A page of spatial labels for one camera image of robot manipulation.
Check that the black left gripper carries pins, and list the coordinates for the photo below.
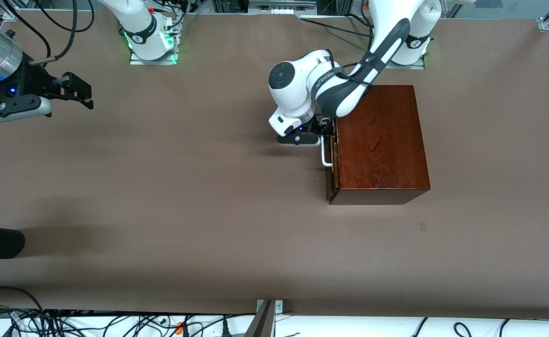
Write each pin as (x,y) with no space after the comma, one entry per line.
(319,127)

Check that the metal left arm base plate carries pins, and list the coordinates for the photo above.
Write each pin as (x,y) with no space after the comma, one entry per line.
(417,66)

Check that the grey power strip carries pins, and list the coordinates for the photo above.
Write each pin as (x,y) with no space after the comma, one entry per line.
(281,5)

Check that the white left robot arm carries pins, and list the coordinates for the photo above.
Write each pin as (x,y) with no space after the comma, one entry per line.
(293,89)

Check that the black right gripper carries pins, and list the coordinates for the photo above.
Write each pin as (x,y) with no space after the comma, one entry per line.
(35,78)

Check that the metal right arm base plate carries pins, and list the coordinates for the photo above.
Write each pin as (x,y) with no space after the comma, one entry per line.
(136,61)

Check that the metal corner bracket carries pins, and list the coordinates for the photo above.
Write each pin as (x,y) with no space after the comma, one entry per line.
(279,306)

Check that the dark metal post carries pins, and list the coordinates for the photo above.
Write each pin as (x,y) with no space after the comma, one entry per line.
(261,323)

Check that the dark brown wooden cabinet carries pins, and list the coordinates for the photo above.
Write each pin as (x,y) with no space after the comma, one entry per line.
(379,140)

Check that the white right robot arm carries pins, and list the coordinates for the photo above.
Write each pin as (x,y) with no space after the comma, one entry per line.
(141,28)

